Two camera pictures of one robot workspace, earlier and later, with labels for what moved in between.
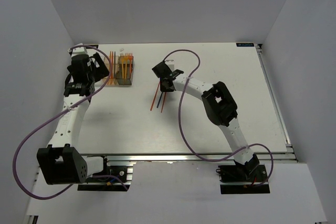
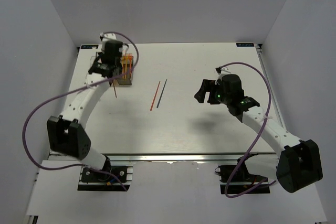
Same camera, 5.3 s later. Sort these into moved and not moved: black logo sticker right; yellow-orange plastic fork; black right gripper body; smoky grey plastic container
Moved: black right gripper body
Not moved: black logo sticker right; smoky grey plastic container; yellow-orange plastic fork
